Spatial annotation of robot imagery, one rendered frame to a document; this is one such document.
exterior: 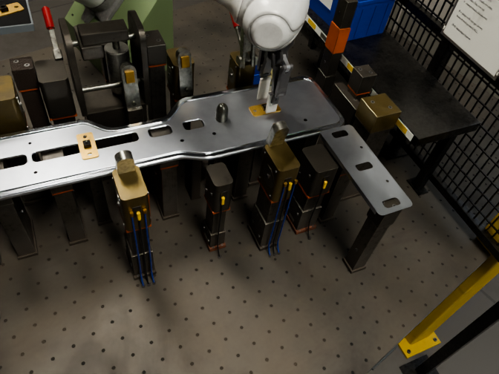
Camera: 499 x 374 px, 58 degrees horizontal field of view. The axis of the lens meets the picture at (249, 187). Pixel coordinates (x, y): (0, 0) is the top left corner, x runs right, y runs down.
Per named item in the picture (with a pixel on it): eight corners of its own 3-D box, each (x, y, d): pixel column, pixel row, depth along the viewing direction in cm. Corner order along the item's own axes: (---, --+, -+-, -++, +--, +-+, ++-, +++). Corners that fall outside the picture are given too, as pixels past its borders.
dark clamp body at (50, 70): (68, 185, 137) (37, 83, 107) (62, 158, 143) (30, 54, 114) (93, 180, 139) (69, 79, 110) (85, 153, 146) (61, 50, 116)
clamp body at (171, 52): (174, 162, 147) (172, 67, 119) (165, 139, 153) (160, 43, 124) (194, 158, 150) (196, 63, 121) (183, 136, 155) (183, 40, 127)
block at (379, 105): (339, 202, 144) (377, 116, 117) (327, 183, 149) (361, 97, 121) (361, 195, 147) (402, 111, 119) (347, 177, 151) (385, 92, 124)
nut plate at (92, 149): (99, 156, 106) (98, 153, 105) (82, 160, 104) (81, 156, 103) (92, 132, 110) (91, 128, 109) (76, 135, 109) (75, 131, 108)
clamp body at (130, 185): (136, 291, 118) (122, 212, 91) (125, 254, 124) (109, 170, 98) (160, 283, 120) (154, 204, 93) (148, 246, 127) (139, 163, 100)
